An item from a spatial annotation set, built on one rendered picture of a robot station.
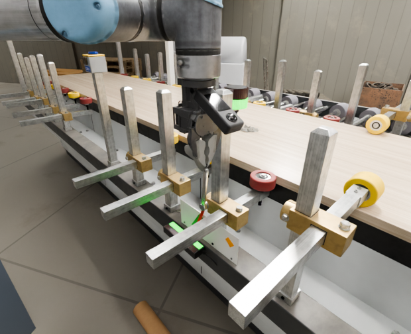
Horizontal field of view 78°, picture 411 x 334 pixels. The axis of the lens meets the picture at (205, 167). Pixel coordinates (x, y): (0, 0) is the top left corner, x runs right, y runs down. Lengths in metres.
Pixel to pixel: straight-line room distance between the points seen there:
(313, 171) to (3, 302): 1.35
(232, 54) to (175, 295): 3.78
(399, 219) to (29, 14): 0.84
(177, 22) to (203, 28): 0.05
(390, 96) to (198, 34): 4.73
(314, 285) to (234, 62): 3.98
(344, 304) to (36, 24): 0.94
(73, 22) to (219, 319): 1.39
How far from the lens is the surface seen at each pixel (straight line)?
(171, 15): 0.52
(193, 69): 0.51
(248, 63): 1.94
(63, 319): 1.68
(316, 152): 0.49
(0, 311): 1.51
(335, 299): 0.90
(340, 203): 0.64
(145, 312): 1.47
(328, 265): 0.90
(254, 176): 0.79
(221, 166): 0.66
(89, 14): 0.43
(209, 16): 0.51
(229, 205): 0.71
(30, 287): 1.90
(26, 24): 0.53
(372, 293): 0.89
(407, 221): 0.77
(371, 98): 5.14
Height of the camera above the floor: 1.29
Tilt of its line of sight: 27 degrees down
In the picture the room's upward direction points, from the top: straight up
